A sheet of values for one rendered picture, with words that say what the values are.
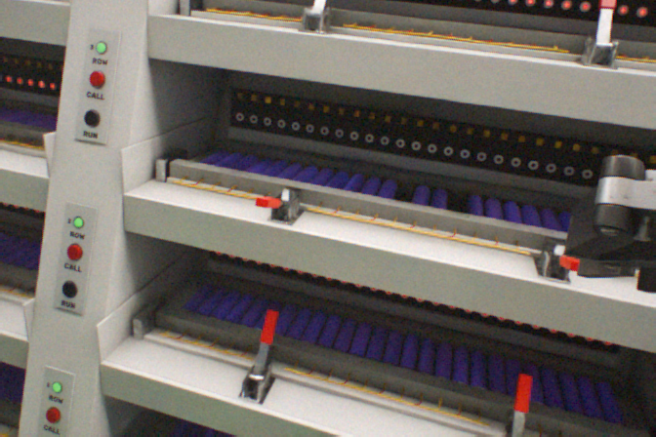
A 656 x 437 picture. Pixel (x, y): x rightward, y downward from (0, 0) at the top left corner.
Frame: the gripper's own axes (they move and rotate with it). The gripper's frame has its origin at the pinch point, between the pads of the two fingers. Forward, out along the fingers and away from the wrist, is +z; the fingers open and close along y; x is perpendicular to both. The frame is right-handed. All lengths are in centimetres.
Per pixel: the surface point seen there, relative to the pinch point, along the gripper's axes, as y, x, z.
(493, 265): -5.4, -1.1, 17.7
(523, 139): -3.6, 15.4, 28.9
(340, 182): -23.2, 4.6, 25.1
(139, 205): -42.5, -4.1, 16.9
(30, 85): -76, 10, 31
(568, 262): -0.7, 0.1, 11.2
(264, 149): -35.5, 7.5, 29.9
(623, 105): 1.8, 14.8, 13.4
